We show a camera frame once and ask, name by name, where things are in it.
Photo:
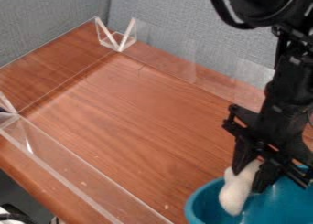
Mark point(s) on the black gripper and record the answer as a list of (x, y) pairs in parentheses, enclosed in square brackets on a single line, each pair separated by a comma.
[(269, 135)]

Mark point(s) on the plush mushroom toy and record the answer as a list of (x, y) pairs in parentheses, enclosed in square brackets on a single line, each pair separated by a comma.
[(235, 190)]

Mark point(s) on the blue bowl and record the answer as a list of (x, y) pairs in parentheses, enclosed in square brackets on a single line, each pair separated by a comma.
[(283, 204)]

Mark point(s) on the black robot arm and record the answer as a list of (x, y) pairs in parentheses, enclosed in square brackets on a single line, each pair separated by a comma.
[(289, 17)]

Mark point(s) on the clear acrylic back barrier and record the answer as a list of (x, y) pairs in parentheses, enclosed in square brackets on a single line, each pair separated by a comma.
[(212, 69)]

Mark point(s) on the clear acrylic barrier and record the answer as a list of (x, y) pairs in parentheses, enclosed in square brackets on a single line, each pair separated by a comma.
[(30, 76), (212, 69), (109, 200)]

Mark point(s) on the clear acrylic front barrier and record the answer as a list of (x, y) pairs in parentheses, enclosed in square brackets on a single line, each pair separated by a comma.
[(109, 200)]

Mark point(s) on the clear acrylic left barrier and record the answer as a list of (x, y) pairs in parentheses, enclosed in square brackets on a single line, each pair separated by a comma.
[(30, 76)]

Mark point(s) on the clear acrylic corner bracket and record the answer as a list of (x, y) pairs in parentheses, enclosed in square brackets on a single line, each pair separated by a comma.
[(115, 40)]

